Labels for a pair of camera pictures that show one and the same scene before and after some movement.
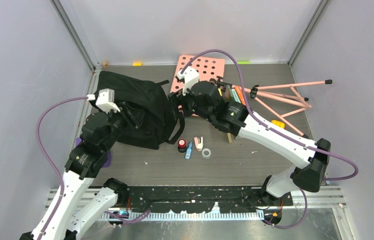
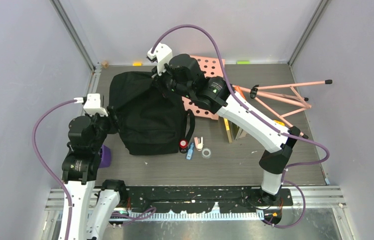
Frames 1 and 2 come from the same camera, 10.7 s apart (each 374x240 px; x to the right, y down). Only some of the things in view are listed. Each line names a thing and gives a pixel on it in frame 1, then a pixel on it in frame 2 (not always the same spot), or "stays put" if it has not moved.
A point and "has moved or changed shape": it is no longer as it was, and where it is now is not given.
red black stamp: [182, 147] stays put
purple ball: [108, 162] stays put
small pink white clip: [199, 144] stays put
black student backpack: [162, 126] has moved or changed shape
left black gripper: [133, 116] → [113, 119]
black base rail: [199, 199] stays put
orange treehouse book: [240, 92] stays put
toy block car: [277, 123] stays put
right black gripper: [176, 99] → [158, 81]
